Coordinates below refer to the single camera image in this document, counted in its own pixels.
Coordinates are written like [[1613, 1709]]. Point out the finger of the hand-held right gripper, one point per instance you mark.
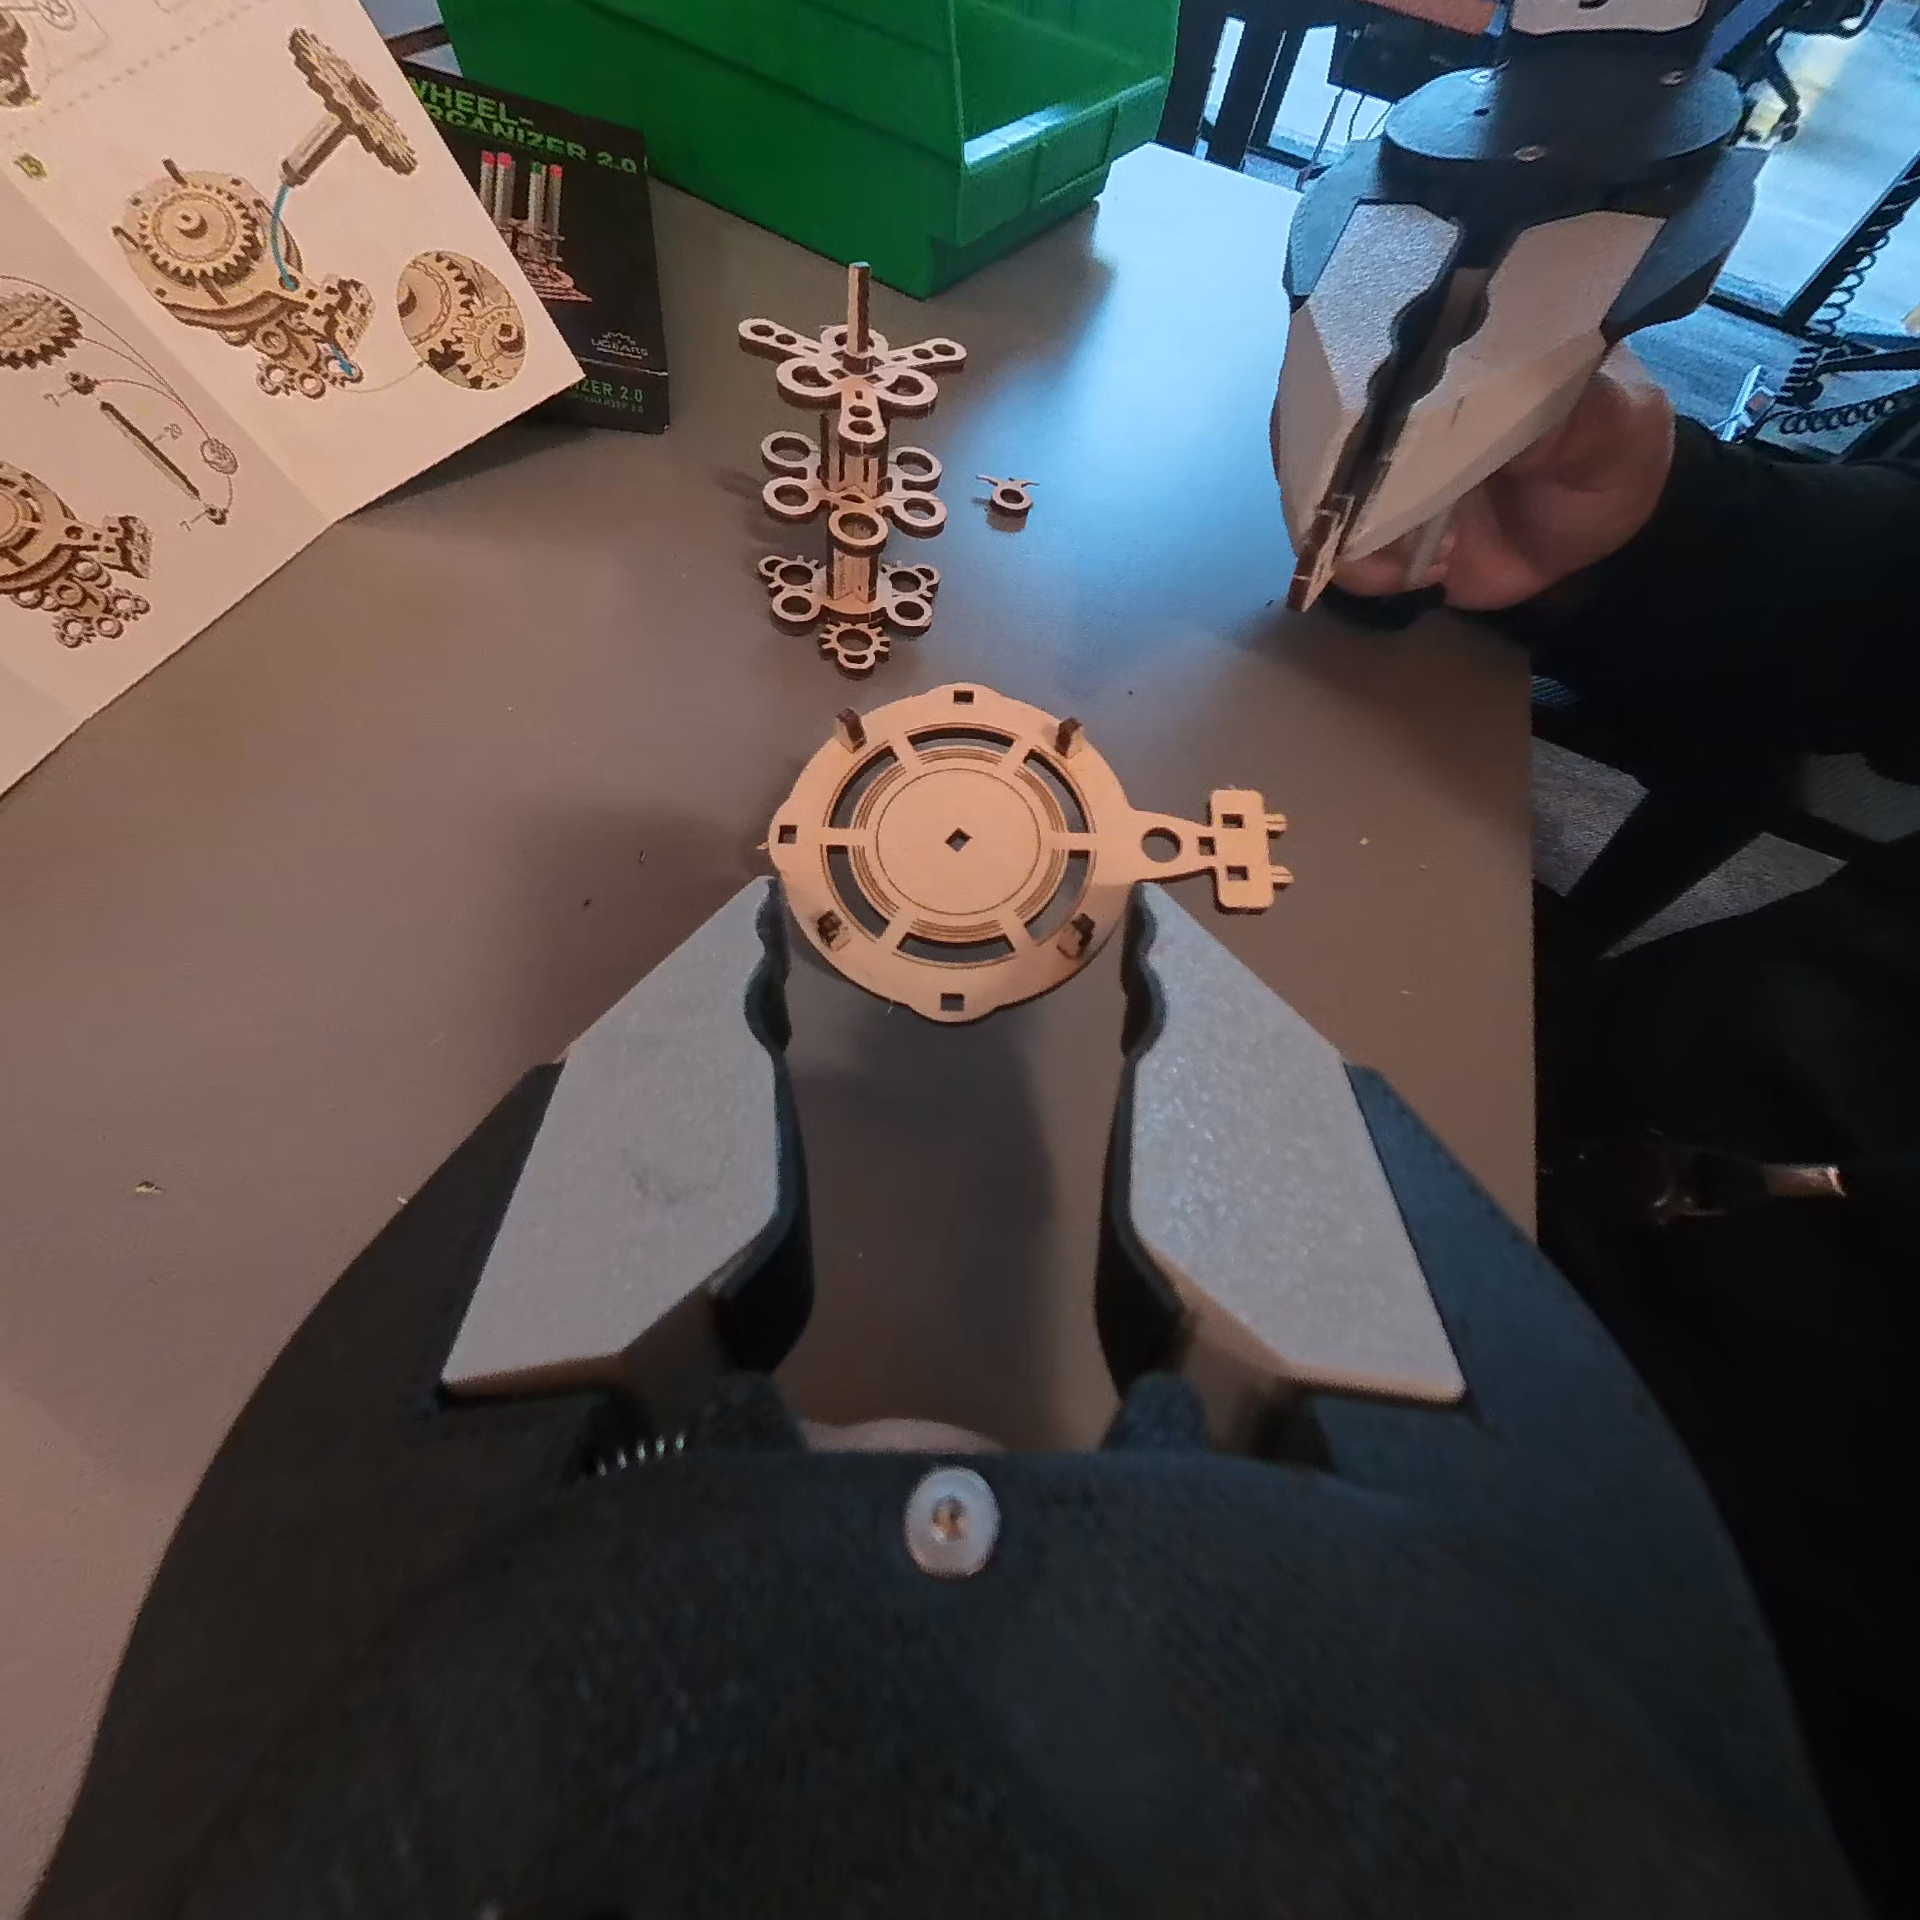
[[1500, 406], [1357, 329]]

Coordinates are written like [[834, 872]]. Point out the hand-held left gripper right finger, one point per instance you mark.
[[1275, 1184]]

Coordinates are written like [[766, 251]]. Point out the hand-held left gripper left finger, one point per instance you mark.
[[629, 1184]]

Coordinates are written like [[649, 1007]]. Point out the round wooden base part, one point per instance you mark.
[[915, 855]]

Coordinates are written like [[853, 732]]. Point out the person's right forearm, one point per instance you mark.
[[1769, 599]]

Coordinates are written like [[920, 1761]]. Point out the black model kit box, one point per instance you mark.
[[598, 301]]

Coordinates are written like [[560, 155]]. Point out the person's right hand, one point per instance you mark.
[[1560, 495]]

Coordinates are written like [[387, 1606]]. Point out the person's dark clothing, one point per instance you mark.
[[1723, 1349]]

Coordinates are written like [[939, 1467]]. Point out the large green storage bin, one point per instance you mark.
[[780, 119]]

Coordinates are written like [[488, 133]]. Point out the folded assembly instruction sheet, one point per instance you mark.
[[148, 375]]

